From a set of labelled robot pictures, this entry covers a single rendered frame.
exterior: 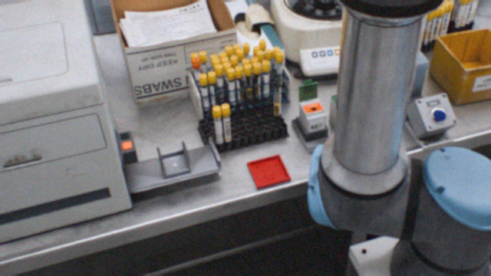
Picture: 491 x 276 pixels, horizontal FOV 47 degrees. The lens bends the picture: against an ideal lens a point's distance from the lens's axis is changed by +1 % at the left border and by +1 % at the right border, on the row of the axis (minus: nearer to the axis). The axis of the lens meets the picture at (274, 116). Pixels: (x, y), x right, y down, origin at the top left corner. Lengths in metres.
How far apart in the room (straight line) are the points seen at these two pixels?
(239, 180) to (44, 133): 0.37
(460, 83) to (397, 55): 0.69
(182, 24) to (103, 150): 0.54
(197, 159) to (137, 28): 0.45
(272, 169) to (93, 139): 0.36
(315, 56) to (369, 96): 0.69
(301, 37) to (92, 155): 0.57
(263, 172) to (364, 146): 0.44
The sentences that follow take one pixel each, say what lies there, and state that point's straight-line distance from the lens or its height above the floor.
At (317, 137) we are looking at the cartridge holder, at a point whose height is 0.89.
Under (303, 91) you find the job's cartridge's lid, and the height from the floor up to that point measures 0.97.
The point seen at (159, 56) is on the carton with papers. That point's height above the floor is 0.99.
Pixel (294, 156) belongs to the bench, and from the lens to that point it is 1.12.
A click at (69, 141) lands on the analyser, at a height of 1.07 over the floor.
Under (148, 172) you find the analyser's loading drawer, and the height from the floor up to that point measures 0.91.
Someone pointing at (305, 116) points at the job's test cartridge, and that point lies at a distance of 1.11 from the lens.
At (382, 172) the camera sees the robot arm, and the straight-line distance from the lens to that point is 0.73.
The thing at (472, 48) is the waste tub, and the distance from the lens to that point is 1.40.
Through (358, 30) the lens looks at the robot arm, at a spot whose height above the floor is 1.37.
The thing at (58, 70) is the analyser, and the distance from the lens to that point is 0.90.
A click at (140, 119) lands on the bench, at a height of 0.87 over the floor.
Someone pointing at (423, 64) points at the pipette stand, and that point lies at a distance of 1.23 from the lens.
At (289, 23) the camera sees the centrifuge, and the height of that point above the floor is 0.99.
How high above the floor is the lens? 1.68
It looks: 42 degrees down
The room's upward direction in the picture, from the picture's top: straight up
